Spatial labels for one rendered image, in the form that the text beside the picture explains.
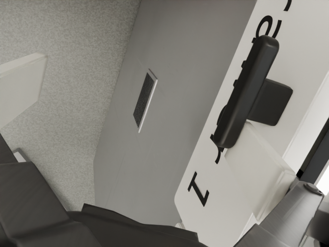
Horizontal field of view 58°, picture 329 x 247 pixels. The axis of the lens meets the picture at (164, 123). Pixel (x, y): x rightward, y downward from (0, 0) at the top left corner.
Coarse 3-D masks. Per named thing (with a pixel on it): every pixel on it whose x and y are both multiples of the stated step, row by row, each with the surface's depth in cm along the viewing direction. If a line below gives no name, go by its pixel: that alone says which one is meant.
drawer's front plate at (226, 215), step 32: (320, 0) 19; (288, 32) 21; (320, 32) 18; (288, 64) 20; (320, 64) 17; (224, 96) 27; (320, 96) 17; (256, 128) 22; (288, 128) 19; (320, 128) 18; (192, 160) 30; (224, 160) 25; (288, 160) 19; (192, 192) 28; (224, 192) 24; (192, 224) 27; (224, 224) 23
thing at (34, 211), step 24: (0, 144) 8; (0, 168) 7; (24, 168) 7; (0, 192) 6; (24, 192) 6; (48, 192) 6; (0, 216) 5; (24, 216) 6; (48, 216) 6; (0, 240) 5; (24, 240) 5; (48, 240) 5; (72, 240) 5; (96, 240) 5
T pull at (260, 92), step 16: (256, 48) 18; (272, 48) 17; (256, 64) 17; (240, 80) 18; (256, 80) 18; (272, 80) 19; (240, 96) 18; (256, 96) 18; (272, 96) 19; (288, 96) 19; (224, 112) 19; (240, 112) 18; (256, 112) 19; (272, 112) 19; (224, 128) 19; (240, 128) 19; (224, 144) 19
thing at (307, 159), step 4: (328, 120) 30; (324, 124) 30; (328, 124) 31; (324, 128) 31; (328, 128) 31; (320, 132) 31; (324, 132) 31; (320, 136) 31; (316, 140) 31; (320, 140) 31; (316, 144) 31; (312, 148) 31; (316, 148) 32; (308, 152) 32; (312, 152) 32; (308, 156) 32; (304, 160) 32; (308, 160) 32; (304, 164) 32; (300, 168) 32; (304, 168) 32; (296, 176) 33
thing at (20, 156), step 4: (20, 148) 110; (16, 152) 108; (20, 152) 109; (16, 156) 108; (20, 156) 109; (24, 156) 111; (20, 160) 109; (24, 160) 110; (28, 160) 112; (48, 184) 118; (52, 188) 120; (56, 196) 120; (60, 200) 121; (64, 204) 123; (68, 208) 125
